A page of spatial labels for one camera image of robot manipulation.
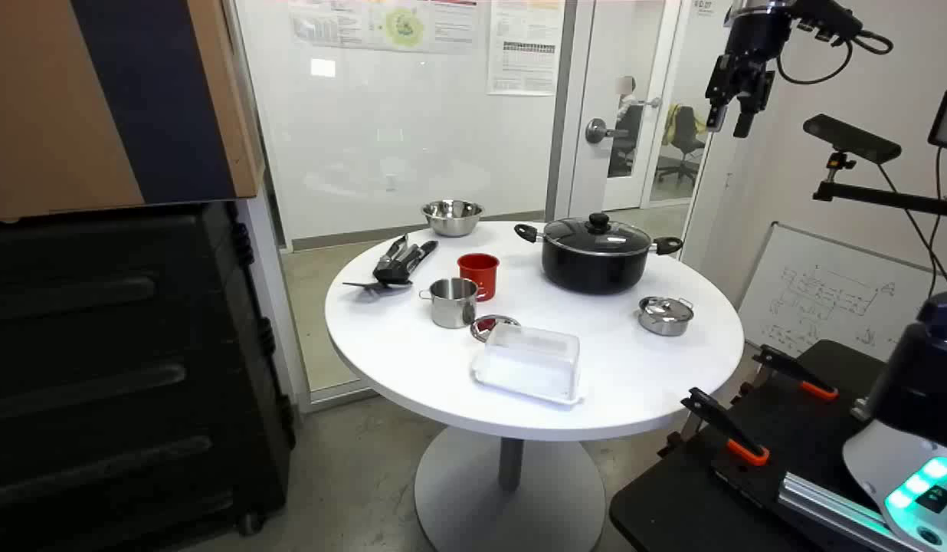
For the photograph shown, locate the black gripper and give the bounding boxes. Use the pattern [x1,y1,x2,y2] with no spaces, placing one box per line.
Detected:
[704,2,796,140]

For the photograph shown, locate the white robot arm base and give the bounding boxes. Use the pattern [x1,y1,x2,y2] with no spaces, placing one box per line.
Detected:
[840,288,947,552]

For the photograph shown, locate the glass lid with black knob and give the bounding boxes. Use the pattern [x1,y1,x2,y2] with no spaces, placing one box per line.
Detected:
[542,208,651,257]

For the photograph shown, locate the large black cooking pot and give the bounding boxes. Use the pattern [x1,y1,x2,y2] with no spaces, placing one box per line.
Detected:
[510,218,687,297]

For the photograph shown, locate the small open steel pot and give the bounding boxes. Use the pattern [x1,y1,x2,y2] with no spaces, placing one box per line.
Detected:
[425,276,482,330]

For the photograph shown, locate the black office chair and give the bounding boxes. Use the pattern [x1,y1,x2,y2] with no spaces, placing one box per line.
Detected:
[654,104,707,187]

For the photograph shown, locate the seated person in background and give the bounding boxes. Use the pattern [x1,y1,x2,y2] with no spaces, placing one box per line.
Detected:
[605,75,647,178]

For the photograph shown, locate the white whiteboard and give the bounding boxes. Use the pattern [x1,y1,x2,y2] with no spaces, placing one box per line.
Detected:
[734,220,947,362]

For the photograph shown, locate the small metal bowl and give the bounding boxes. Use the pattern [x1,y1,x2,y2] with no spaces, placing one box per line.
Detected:
[633,295,696,340]

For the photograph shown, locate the white paper notice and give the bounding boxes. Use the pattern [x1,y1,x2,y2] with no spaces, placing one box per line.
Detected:
[488,0,563,100]

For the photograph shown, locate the shiny steel bowl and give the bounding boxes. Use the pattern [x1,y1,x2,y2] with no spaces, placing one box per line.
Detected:
[419,195,488,238]

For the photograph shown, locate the red plastic cup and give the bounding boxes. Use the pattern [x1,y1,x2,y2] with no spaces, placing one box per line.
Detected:
[455,251,503,304]

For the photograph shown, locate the clear plastic container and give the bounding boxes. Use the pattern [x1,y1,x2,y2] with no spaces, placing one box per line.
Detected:
[469,325,588,411]

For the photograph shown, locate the poster with green circle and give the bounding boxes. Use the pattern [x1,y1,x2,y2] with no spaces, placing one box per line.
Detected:
[286,0,483,55]

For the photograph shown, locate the black kitchen tongs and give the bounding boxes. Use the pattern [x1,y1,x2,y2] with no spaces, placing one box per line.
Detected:
[369,230,442,284]

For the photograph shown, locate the black perforated workbench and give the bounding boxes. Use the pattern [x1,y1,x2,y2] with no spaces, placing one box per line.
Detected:
[605,337,947,552]

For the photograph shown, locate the black drawer cabinet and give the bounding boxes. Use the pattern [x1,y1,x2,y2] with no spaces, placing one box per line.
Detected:
[0,200,297,552]

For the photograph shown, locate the brown cardboard box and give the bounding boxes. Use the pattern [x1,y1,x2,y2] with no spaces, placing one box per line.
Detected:
[0,0,266,223]

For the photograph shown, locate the black camera bar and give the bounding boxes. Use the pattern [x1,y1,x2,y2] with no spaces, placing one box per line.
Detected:
[801,110,905,165]

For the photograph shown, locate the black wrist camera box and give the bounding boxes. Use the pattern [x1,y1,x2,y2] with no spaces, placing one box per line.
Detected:
[789,0,864,47]

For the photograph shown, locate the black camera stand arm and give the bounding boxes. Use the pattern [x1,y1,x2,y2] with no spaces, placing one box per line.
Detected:
[808,151,947,220]

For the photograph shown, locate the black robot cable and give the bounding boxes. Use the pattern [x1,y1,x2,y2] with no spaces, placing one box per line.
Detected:
[776,29,895,88]

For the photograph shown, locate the black clamp orange handle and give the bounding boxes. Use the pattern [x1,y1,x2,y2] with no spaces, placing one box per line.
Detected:
[680,383,772,473]
[750,344,843,409]

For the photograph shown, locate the aluminium profile rail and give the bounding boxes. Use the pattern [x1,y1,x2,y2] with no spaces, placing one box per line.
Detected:
[776,468,934,552]

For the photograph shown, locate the white table pedestal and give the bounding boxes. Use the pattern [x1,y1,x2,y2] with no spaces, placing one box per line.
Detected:
[409,425,605,552]

